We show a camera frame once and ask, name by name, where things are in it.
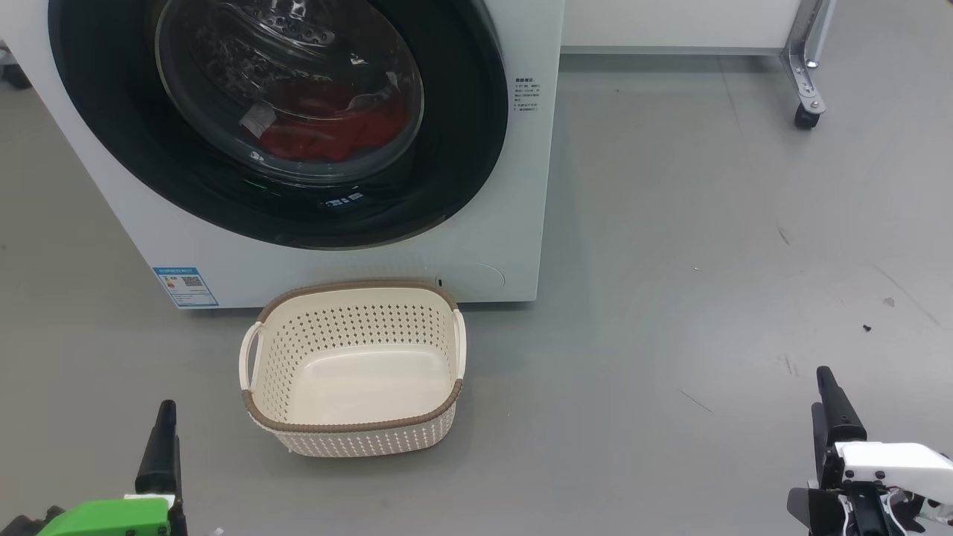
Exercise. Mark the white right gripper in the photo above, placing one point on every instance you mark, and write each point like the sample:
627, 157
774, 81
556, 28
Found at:
893, 461

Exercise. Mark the red jersey white lettering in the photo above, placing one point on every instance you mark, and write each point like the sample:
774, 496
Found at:
298, 138

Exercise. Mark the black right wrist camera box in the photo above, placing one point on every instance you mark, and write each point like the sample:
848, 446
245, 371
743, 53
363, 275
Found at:
811, 514

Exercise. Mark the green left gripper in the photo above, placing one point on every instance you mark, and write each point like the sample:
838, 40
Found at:
112, 517

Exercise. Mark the white front-load washing machine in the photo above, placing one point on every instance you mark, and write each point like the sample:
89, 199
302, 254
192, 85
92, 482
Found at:
357, 260

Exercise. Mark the printed text notice sticker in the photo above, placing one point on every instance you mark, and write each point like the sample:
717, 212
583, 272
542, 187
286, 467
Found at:
527, 94

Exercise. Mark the cream perforated laundry basket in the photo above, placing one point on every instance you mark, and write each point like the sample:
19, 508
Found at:
357, 372

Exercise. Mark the blue energy label sticker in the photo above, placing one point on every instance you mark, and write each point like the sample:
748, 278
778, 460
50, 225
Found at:
186, 286

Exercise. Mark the black glass washer door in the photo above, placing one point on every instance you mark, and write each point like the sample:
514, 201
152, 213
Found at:
97, 97

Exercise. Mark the white partition panel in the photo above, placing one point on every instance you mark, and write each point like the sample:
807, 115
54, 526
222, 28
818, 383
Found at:
670, 22

